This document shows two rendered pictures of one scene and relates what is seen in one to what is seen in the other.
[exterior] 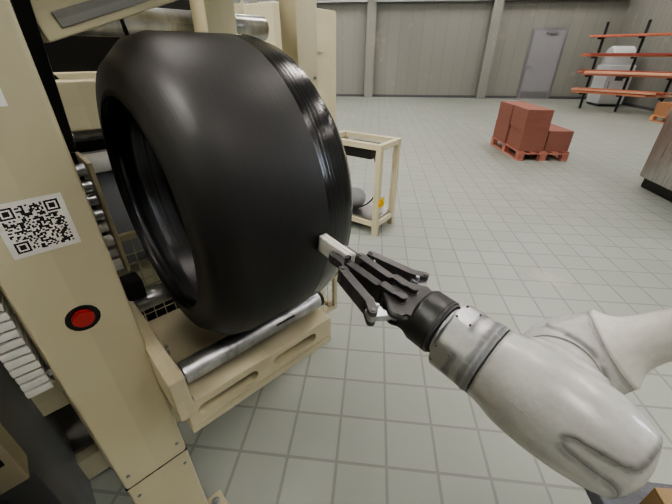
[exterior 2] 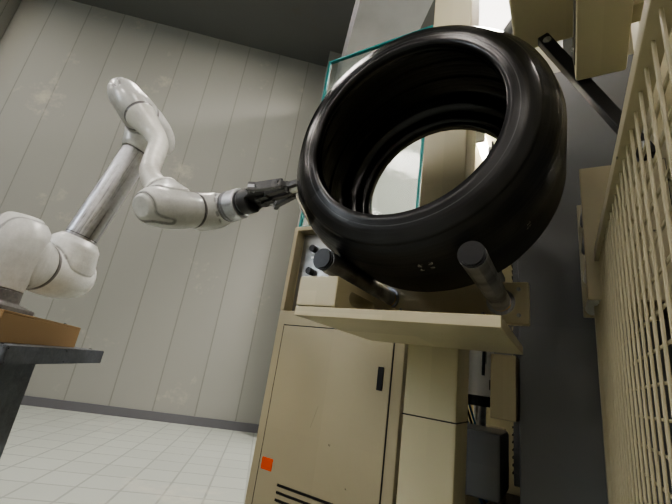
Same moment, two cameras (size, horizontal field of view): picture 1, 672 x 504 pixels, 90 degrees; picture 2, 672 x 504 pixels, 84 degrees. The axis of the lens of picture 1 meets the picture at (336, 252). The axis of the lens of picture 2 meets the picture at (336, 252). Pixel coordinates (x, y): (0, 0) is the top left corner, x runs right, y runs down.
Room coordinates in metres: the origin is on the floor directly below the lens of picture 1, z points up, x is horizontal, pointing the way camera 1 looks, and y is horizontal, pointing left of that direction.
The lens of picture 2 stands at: (1.34, -0.10, 0.70)
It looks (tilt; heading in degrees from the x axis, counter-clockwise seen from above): 18 degrees up; 166
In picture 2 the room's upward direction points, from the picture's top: 8 degrees clockwise
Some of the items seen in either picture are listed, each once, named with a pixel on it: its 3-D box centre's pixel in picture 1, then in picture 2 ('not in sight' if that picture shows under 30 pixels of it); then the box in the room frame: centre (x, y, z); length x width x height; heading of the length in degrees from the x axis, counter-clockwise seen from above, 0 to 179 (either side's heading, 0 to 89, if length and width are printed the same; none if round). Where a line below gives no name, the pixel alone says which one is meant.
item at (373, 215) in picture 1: (359, 181); not in sight; (3.01, -0.22, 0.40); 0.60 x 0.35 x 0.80; 54
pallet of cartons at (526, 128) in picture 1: (531, 129); not in sight; (5.73, -3.17, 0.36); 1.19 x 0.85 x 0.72; 173
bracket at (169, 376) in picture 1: (146, 339); (441, 301); (0.52, 0.40, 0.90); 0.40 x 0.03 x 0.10; 43
